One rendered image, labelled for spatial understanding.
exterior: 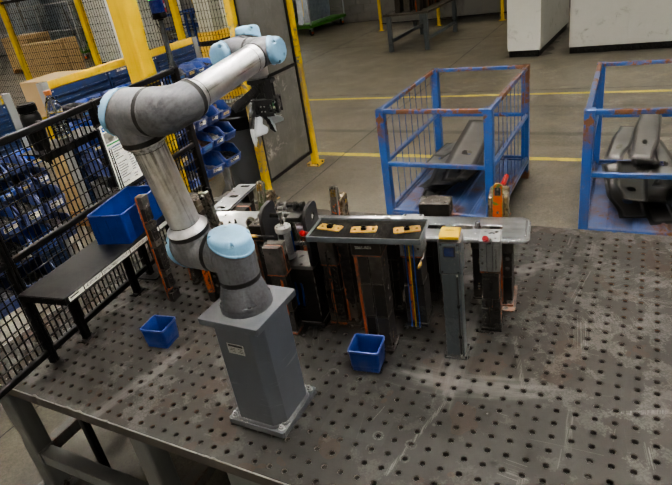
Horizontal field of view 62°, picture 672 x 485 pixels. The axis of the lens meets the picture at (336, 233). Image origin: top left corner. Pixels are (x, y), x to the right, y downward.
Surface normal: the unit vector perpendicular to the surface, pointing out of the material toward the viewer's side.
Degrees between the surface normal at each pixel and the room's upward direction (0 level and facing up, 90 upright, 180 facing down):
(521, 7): 90
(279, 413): 89
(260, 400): 92
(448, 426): 0
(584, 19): 90
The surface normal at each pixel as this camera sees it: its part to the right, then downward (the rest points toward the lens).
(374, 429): -0.14, -0.88
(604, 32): -0.43, 0.47
